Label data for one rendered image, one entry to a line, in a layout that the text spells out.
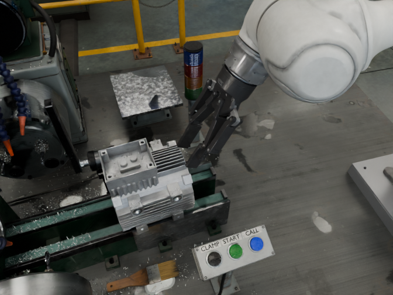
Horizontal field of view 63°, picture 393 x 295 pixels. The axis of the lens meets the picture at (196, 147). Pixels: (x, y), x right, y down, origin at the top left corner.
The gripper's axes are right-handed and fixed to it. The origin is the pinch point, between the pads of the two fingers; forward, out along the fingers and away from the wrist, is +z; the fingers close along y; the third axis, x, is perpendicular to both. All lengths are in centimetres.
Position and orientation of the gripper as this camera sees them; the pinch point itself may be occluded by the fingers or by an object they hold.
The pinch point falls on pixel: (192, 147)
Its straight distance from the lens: 72.0
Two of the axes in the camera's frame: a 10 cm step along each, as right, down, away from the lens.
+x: 8.1, 1.1, 5.7
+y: 3.4, 7.1, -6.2
